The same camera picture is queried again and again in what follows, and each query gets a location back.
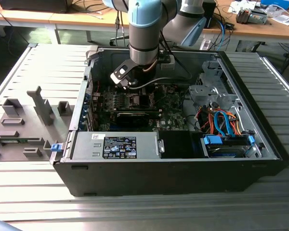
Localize grey parts rack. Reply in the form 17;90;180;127
0;85;74;162

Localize black plastic shroud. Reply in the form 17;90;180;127
158;130;204;159

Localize orange wire bundle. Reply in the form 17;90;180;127
198;107;244;137

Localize black upright box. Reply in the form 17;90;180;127
203;0;217;29

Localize office chair base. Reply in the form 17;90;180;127
109;35;130;48

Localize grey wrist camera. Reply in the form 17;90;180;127
158;55;176;70

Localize blue grey rounded object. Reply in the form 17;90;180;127
0;218;24;231

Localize green motherboard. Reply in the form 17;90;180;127
92;83;190;132

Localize grey power supply unit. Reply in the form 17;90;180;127
71;131;159;160

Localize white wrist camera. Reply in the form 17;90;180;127
110;59;136;90

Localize black PC case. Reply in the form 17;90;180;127
52;46;289;198

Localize blue cardboard box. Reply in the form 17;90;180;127
260;0;289;10

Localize metal drive cage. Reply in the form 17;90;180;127
188;60;243;114

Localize black graphics card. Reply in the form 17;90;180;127
115;111;150;128

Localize hard disk in blue carrier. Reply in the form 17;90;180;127
201;134;256;159

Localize green RAM stick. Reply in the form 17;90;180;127
1;139;28;144

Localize blue hanging cable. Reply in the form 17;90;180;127
218;20;229;47

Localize wooden desk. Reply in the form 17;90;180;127
0;0;131;32
202;0;289;44

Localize grey desk device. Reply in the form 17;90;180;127
236;6;268;25

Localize white papers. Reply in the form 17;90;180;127
271;13;289;26

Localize blue disk wire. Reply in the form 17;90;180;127
213;109;235;138

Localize large black box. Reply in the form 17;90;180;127
0;0;72;13

